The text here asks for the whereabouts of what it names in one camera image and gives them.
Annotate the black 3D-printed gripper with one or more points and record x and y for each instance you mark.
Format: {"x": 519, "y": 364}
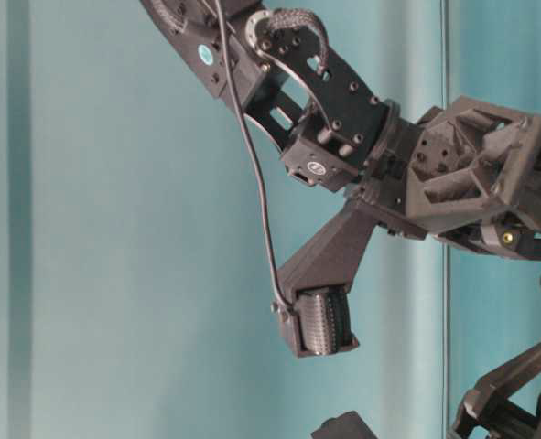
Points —
{"x": 468, "y": 175}

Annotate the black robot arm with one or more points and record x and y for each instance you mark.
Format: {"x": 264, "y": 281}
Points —
{"x": 323, "y": 119}

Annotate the black block at bottom edge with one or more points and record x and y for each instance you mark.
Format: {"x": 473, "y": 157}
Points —
{"x": 348, "y": 425}

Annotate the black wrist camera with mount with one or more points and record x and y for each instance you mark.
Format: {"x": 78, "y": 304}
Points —
{"x": 316, "y": 281}

